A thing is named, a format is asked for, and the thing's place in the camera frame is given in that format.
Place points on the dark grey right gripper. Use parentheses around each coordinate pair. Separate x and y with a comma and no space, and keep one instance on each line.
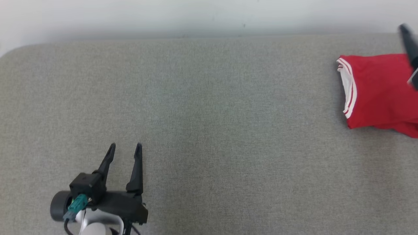
(415,78)

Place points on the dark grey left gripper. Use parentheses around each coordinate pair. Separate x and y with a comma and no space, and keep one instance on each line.
(127,207)

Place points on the red Bulls 23 jersey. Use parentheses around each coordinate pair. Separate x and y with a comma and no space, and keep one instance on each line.
(378,91)

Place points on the grey fabric sofa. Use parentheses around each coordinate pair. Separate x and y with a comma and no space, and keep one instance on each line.
(228,130)

